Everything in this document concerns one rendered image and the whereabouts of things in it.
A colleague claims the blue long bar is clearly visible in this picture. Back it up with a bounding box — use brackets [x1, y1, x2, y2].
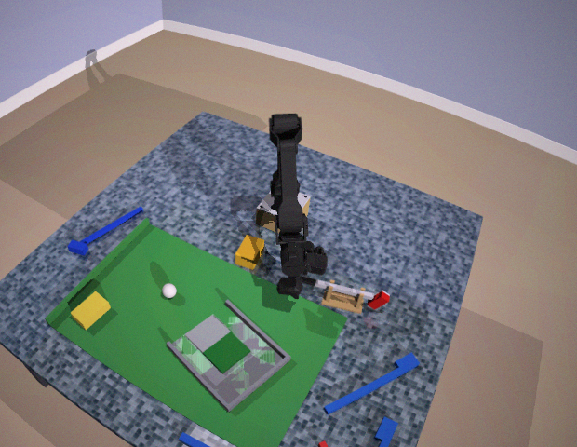
[323, 353, 420, 414]
[179, 432, 209, 447]
[374, 417, 398, 447]

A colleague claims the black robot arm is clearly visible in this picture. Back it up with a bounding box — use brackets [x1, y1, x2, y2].
[269, 114, 328, 277]

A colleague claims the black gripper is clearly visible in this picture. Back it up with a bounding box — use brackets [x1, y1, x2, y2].
[276, 241, 315, 299]

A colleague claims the white golf ball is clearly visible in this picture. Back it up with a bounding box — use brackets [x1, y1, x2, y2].
[162, 284, 177, 298]

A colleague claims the blue rectangular block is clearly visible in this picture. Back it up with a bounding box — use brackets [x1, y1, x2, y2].
[67, 207, 143, 255]

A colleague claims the green flat mat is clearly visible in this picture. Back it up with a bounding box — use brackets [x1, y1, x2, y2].
[50, 224, 348, 447]

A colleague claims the red putter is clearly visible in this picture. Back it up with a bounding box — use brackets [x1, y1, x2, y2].
[299, 276, 390, 309]

